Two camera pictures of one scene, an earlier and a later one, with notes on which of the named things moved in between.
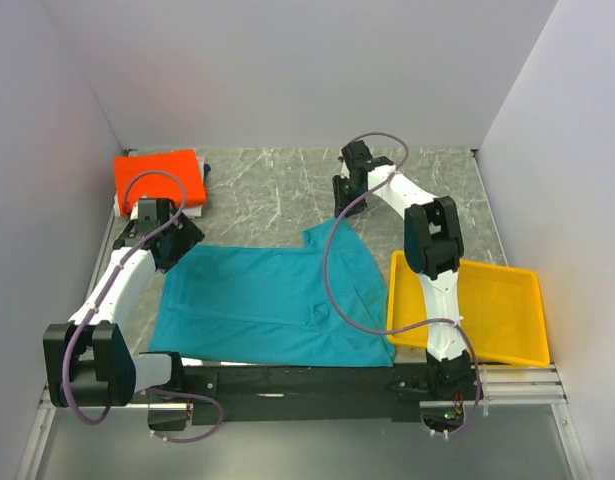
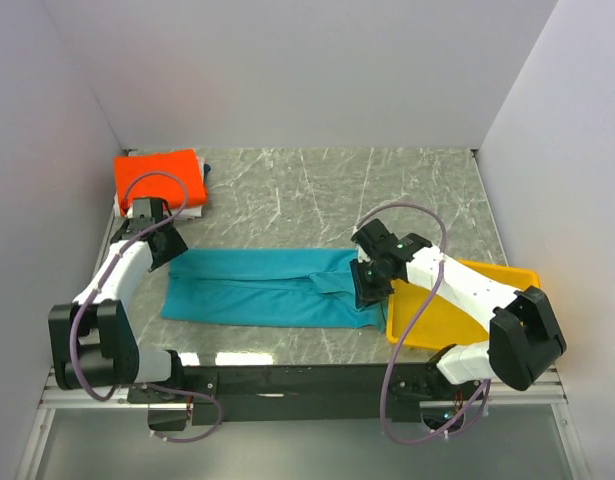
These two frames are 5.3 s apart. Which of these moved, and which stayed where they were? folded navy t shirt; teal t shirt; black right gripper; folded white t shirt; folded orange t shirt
Moved: teal t shirt; black right gripper
Stayed: folded navy t shirt; folded orange t shirt; folded white t shirt
